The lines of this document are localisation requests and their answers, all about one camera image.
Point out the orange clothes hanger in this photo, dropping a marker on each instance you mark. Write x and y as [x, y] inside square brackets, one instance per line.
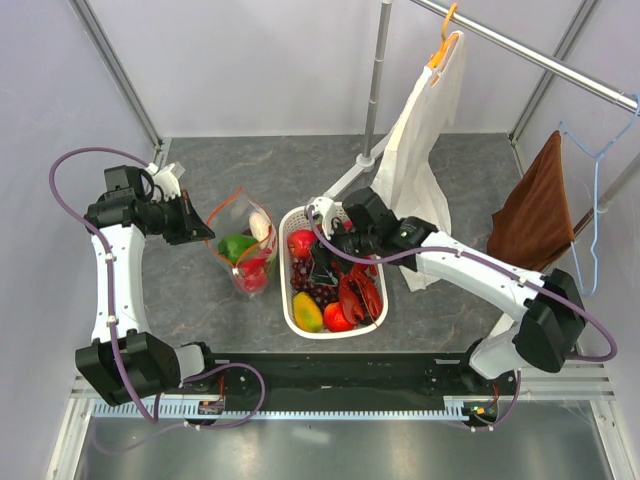
[437, 58]

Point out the red tomato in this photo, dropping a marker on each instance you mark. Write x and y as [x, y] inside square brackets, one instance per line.
[334, 319]

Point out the white radish with leaves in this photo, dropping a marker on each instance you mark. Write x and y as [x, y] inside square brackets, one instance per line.
[265, 234]

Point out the blue wire hanger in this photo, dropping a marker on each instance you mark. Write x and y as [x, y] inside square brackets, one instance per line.
[595, 209]

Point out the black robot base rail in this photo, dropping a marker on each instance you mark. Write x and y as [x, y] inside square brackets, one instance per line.
[343, 382]

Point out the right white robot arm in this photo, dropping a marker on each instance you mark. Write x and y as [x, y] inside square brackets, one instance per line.
[544, 308]

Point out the green bell pepper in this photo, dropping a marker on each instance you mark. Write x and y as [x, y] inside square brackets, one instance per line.
[232, 247]

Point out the yellow green mango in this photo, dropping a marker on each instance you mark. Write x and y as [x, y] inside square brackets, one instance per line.
[307, 315]

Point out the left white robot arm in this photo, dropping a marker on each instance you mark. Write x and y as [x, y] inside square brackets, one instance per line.
[124, 359]

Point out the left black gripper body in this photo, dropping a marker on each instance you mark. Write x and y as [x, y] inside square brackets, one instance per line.
[175, 230]

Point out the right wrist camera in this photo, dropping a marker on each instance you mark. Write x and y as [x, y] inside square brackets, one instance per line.
[324, 217]

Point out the red crayfish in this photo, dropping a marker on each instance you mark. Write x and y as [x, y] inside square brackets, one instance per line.
[359, 296]

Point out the clear zip top bag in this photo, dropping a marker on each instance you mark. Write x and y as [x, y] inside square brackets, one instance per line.
[232, 217]

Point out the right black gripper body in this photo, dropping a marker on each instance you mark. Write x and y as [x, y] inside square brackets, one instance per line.
[360, 243]

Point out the white plastic basket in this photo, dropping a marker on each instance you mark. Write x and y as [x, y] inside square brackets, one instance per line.
[292, 221]

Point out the red chili pepper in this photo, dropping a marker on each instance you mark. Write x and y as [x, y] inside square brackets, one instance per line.
[251, 266]

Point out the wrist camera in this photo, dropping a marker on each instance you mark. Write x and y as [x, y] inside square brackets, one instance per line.
[324, 217]
[166, 180]

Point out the red apple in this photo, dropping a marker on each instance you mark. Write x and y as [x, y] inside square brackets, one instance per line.
[253, 282]

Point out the dark grape bunch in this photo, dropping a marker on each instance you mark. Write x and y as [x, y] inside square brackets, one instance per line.
[300, 281]

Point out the white slotted cable duct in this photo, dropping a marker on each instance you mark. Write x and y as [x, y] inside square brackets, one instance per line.
[193, 409]

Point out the white hanging shirt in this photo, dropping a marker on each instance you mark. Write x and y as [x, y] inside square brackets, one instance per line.
[405, 180]

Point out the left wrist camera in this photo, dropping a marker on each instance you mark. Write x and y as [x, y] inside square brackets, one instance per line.
[166, 180]

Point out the brown hanging towel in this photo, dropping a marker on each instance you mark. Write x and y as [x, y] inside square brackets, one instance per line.
[533, 229]

